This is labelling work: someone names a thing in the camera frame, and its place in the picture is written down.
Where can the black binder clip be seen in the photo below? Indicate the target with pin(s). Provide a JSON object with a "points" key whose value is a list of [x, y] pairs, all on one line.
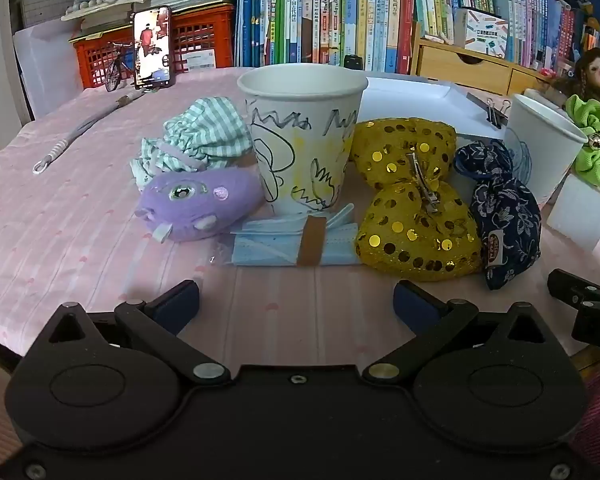
{"points": [[495, 115]]}

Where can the blue face mask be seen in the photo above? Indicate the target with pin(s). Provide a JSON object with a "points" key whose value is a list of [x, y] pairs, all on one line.
{"points": [[265, 252]]}

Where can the yellow sequined bow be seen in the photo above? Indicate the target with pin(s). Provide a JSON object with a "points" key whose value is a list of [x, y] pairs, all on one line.
{"points": [[410, 240]]}

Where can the paper cup with black drawings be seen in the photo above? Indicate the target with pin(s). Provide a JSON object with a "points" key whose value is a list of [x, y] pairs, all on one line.
{"points": [[300, 160]]}

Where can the small black box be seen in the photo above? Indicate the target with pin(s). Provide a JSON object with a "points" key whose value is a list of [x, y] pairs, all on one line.
{"points": [[353, 63]]}

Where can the white box with pencil print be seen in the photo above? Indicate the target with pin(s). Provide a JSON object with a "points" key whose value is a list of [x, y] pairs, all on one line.
{"points": [[482, 35]]}

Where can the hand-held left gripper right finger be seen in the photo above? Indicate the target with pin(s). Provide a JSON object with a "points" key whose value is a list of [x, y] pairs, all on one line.
{"points": [[415, 305]]}

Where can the pink tablecloth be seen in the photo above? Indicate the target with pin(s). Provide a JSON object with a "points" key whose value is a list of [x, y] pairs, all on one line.
{"points": [[55, 220]]}

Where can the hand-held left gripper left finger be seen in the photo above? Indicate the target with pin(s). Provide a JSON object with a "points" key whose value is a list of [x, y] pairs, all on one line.
{"points": [[177, 302]]}

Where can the wooden drawer organizer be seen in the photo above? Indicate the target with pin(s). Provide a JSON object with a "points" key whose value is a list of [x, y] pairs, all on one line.
{"points": [[460, 67]]}

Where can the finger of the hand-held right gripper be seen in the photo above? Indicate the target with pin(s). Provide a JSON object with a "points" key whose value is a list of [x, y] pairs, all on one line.
{"points": [[570, 285]]}

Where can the white cardboard box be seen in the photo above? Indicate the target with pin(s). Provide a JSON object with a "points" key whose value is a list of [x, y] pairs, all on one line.
{"points": [[415, 97]]}

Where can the blue floral pouch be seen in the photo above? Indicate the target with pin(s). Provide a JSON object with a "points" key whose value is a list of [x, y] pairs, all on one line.
{"points": [[505, 210]]}

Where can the green checked cloth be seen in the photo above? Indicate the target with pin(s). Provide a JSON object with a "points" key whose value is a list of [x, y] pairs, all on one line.
{"points": [[205, 125]]}

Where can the row of small books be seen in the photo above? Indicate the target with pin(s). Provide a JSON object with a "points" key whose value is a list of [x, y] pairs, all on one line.
{"points": [[530, 20]]}

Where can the paper cup with blue drawing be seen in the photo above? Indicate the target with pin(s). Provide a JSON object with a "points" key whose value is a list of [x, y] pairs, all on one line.
{"points": [[540, 150]]}

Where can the row of tall books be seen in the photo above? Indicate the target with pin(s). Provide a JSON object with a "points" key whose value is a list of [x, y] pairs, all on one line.
{"points": [[325, 15]]}

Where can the white plastic block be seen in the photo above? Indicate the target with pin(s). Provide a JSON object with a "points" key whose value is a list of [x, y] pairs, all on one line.
{"points": [[577, 215]]}

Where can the smartphone with lit screen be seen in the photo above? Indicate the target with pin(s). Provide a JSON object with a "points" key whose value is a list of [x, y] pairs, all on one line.
{"points": [[152, 45]]}

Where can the red plastic crate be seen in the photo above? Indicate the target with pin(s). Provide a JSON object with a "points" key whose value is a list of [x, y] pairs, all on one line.
{"points": [[200, 35]]}

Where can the green ribbon bow with bell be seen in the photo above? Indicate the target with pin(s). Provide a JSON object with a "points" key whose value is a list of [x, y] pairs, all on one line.
{"points": [[595, 170]]}

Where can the white board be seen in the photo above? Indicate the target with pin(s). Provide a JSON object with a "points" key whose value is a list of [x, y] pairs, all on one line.
{"points": [[45, 70]]}

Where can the purple plush toy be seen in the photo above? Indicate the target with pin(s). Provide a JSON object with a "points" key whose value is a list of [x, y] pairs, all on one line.
{"points": [[200, 200]]}

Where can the miniature toy bicycle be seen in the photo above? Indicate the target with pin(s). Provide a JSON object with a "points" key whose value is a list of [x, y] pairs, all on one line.
{"points": [[117, 67]]}

